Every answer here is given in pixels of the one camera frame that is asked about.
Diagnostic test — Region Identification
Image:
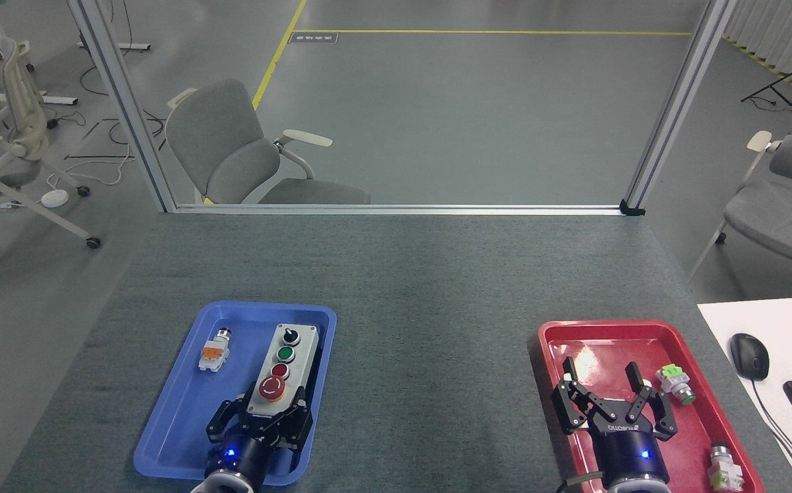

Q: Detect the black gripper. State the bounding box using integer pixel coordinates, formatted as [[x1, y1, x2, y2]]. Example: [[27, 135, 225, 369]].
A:
[[550, 361, 678, 491], [205, 387, 315, 491]]

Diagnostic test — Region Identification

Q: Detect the grey control box with buttons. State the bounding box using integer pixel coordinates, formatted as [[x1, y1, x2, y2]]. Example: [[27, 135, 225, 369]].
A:
[[245, 323, 319, 420]]

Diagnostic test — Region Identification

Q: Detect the red push button orange block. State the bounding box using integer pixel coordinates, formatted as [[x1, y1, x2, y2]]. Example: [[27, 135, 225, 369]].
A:
[[198, 328, 233, 372]]

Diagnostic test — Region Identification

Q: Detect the silver push button green block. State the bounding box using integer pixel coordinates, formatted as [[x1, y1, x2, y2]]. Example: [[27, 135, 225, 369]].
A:
[[707, 442, 745, 492]]

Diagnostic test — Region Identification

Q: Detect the red plastic tray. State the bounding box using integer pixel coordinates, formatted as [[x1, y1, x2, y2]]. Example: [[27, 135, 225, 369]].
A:
[[537, 320, 767, 493]]

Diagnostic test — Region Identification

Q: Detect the blue plastic tray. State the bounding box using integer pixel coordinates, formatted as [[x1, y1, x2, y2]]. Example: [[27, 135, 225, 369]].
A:
[[133, 301, 337, 487]]

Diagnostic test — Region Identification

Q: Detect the black computer mouse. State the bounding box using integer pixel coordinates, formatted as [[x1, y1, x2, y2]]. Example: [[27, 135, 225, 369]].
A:
[[730, 333, 771, 381]]

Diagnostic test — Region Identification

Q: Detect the grey chair with white armrests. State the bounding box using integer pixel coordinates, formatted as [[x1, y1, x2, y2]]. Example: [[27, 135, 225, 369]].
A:
[[165, 77, 371, 205]]

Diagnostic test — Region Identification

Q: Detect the white mesh office chair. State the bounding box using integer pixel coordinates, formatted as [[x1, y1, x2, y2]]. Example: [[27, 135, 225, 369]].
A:
[[0, 38, 102, 285]]

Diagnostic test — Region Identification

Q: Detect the white desk foot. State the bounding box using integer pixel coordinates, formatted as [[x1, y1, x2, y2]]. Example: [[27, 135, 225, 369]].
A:
[[0, 93, 79, 106], [77, 41, 151, 53]]

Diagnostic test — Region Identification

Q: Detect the white curtain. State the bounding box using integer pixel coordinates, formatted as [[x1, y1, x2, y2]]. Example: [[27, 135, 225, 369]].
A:
[[721, 0, 792, 94]]

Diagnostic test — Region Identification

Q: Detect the green push button switch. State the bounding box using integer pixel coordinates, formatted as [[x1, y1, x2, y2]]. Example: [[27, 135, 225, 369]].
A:
[[656, 364, 697, 406]]

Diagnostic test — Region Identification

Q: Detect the black mouse cable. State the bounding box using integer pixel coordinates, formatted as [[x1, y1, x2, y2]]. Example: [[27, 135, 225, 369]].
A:
[[752, 379, 792, 493]]

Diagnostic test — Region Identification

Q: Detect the silver aluminium rail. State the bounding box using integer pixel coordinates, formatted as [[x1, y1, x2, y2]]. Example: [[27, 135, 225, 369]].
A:
[[173, 203, 626, 217]]

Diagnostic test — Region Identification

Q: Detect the white floor cable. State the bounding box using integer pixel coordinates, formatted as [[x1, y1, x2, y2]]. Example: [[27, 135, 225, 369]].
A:
[[47, 140, 138, 190]]

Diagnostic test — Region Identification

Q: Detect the silver aluminium post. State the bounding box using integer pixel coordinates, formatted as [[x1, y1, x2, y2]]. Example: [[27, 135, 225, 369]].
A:
[[623, 0, 738, 210], [67, 0, 178, 213]]

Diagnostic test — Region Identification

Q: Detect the black floor cable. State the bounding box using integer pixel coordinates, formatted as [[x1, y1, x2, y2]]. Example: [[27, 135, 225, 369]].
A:
[[103, 112, 168, 149]]

